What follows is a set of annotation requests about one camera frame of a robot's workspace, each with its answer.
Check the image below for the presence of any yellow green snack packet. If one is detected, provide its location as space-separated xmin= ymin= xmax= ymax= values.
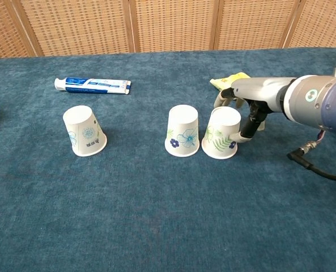
xmin=209 ymin=71 xmax=252 ymax=91

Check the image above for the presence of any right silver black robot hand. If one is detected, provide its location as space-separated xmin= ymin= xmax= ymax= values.
xmin=214 ymin=76 xmax=296 ymax=144

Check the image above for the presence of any blue white toothpaste tube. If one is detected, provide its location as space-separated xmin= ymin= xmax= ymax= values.
xmin=54 ymin=77 xmax=132 ymax=95

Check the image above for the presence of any paper cup with printed text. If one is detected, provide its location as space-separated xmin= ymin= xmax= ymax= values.
xmin=62 ymin=105 xmax=108 ymax=158

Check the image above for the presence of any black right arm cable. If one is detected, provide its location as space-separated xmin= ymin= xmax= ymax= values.
xmin=286 ymin=130 xmax=336 ymax=183

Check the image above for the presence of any paper cup large blue flower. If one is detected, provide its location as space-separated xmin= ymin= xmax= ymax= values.
xmin=164 ymin=104 xmax=200 ymax=158

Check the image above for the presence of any wicker folding screen panel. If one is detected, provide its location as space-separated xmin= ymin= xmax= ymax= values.
xmin=11 ymin=0 xmax=136 ymax=57
xmin=210 ymin=0 xmax=303 ymax=51
xmin=127 ymin=0 xmax=222 ymax=53
xmin=280 ymin=0 xmax=336 ymax=49
xmin=0 ymin=0 xmax=44 ymax=59

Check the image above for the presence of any paper cup green fern print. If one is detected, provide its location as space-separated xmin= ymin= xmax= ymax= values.
xmin=201 ymin=107 xmax=241 ymax=160

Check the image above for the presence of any teal blue table cloth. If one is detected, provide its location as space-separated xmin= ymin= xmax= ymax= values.
xmin=0 ymin=46 xmax=336 ymax=272

